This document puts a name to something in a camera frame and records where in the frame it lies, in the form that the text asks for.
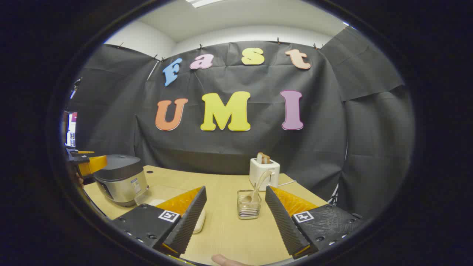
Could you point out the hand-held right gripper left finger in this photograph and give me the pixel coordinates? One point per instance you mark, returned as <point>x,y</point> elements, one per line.
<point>186,221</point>

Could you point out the ceiling light panel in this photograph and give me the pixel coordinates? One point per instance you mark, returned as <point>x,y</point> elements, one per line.
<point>203,2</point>

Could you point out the white rice dish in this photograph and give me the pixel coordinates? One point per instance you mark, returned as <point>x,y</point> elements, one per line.
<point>199,223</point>

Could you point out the toast bread slice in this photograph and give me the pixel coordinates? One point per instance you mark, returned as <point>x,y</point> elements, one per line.
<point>266,159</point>
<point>260,158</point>

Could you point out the black backdrop cloth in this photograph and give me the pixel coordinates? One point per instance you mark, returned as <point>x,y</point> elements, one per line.
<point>258,147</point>

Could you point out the white toaster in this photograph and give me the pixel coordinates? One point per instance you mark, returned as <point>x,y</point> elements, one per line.
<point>258,171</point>

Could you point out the wooden spoon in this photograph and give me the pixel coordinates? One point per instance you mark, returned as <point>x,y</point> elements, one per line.
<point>258,186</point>

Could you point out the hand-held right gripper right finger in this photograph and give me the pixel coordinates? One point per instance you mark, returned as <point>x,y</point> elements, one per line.
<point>282,221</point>

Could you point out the silver black rice cooker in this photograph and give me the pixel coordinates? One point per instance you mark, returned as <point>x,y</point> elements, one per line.
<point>122,181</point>

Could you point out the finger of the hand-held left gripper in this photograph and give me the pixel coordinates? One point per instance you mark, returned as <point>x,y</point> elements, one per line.
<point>94,165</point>

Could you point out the clear glass chopstick holder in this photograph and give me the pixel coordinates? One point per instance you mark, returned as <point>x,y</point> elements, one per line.
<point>248,212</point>

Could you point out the computer monitor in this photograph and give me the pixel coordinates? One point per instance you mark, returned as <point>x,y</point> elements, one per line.
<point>71,129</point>

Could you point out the metal backdrop stand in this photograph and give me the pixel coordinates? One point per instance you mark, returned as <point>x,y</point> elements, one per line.
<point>335,195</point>

